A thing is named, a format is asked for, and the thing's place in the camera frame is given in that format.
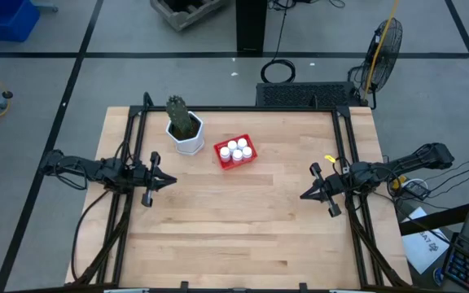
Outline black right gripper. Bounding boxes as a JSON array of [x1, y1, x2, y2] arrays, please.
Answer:
[[299, 162, 348, 218]]

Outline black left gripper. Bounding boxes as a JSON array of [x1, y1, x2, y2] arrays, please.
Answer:
[[130, 152, 178, 208]]

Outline red plastic basket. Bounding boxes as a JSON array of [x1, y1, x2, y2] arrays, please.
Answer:
[[213, 133, 259, 171]]

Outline white faceted plant pot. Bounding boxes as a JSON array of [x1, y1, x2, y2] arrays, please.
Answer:
[[165, 111, 205, 156]]

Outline green cactus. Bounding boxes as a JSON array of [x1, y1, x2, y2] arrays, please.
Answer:
[[165, 95, 195, 138]]

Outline black perforated metal case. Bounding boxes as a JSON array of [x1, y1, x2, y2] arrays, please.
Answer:
[[255, 81, 362, 108]]

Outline black power adapter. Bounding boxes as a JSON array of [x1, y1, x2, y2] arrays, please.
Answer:
[[402, 180, 432, 202]]

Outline white paper sheet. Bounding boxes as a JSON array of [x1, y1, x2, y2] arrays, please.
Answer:
[[401, 206, 451, 275]]

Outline black desk beam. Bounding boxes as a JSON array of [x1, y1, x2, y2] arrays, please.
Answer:
[[398, 196, 469, 237]]

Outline black floor fan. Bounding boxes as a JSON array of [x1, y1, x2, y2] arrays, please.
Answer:
[[348, 17, 404, 110]]

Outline grey wooden pallet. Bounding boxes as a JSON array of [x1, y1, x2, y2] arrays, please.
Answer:
[[149, 0, 228, 32]]

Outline blue plastic bin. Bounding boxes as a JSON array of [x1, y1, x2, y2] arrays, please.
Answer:
[[0, 0, 42, 43]]

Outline black aluminium table frame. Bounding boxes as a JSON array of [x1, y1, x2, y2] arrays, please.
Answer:
[[65, 91, 414, 293]]

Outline coiled black cable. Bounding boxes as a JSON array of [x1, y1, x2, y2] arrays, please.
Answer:
[[260, 0, 297, 85]]

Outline black upright post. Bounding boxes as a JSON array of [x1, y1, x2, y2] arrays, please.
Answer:
[[235, 0, 269, 55]]

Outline yellow hanging hose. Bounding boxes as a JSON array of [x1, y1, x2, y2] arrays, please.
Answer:
[[362, 0, 401, 102]]

